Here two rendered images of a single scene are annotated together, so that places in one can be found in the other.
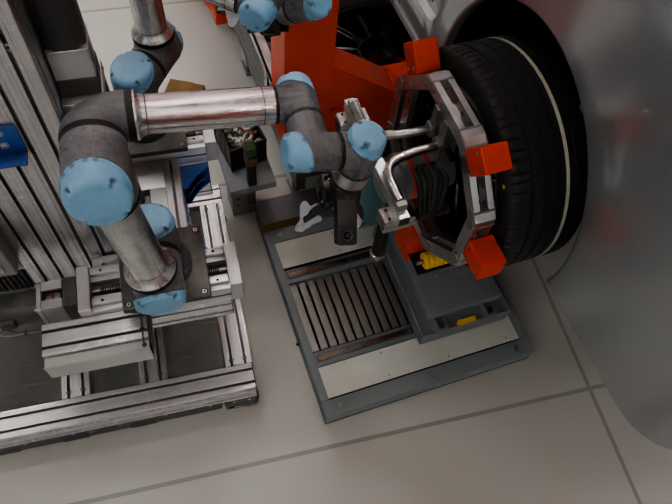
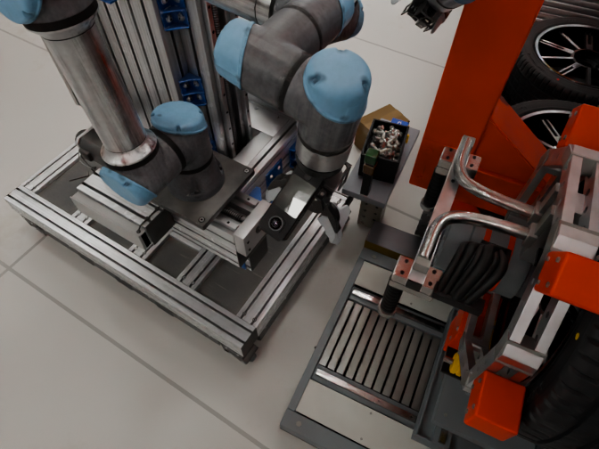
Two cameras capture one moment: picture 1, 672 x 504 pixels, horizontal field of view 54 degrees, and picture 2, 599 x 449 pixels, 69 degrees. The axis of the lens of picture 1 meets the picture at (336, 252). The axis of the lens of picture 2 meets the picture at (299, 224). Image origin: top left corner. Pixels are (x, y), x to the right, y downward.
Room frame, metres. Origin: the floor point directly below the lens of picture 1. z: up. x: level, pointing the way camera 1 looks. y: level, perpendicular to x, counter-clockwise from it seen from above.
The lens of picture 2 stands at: (0.53, -0.33, 1.70)
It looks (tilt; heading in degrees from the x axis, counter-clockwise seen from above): 55 degrees down; 52
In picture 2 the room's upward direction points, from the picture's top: straight up
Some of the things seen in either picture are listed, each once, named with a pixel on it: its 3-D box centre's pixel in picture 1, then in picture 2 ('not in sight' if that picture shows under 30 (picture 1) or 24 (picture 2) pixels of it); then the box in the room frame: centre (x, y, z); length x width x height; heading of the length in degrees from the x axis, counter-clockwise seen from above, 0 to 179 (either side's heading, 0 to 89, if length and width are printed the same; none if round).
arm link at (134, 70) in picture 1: (135, 81); not in sight; (1.27, 0.61, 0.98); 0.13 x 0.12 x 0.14; 168
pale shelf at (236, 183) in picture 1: (237, 144); (382, 159); (1.53, 0.41, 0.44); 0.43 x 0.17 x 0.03; 26
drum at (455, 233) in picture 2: (413, 173); (488, 257); (1.18, -0.19, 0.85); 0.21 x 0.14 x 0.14; 116
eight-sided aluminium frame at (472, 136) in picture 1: (435, 167); (520, 269); (1.21, -0.25, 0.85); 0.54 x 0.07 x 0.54; 26
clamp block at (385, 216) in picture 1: (396, 217); (415, 278); (0.97, -0.14, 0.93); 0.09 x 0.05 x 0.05; 116
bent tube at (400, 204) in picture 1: (421, 164); (483, 237); (1.07, -0.19, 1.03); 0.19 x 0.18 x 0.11; 116
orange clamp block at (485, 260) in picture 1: (484, 257); (493, 404); (0.93, -0.40, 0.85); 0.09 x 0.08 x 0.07; 26
